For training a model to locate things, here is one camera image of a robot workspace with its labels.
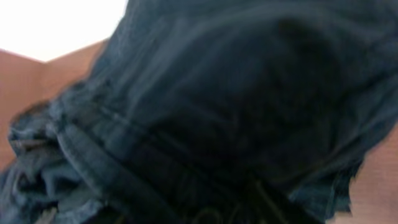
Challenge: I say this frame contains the navy blue shorts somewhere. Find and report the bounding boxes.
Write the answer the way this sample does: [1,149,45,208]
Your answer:
[1,0,397,223]

